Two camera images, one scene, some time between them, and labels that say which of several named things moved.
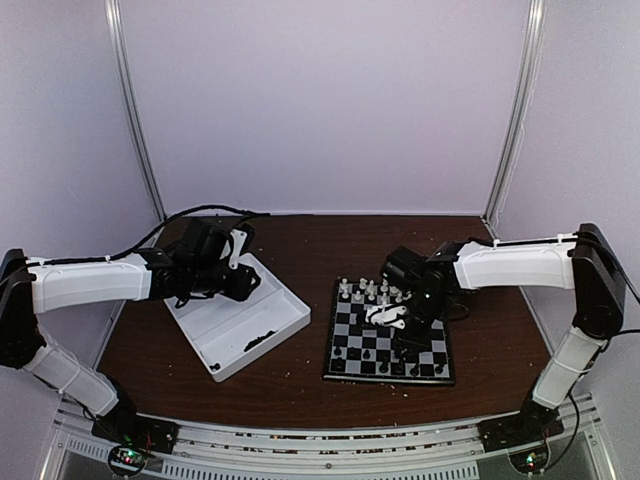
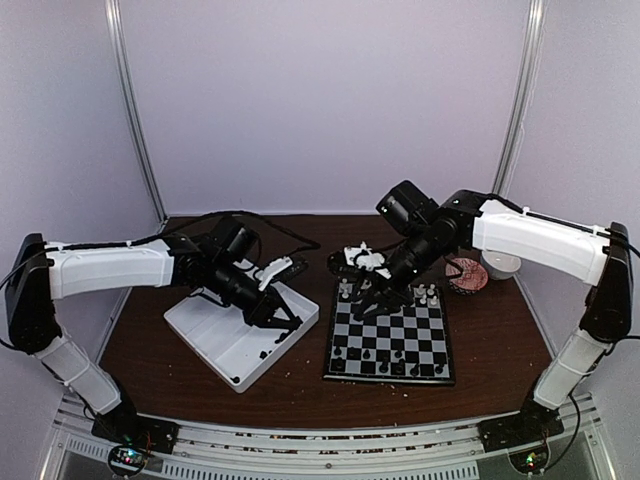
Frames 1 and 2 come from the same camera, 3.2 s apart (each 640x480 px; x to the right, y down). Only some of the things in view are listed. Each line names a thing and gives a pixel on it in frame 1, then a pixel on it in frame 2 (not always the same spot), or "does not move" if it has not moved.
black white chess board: [361, 350] does not move
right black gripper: [418, 342] -> [383, 293]
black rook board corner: [338, 364] does not move
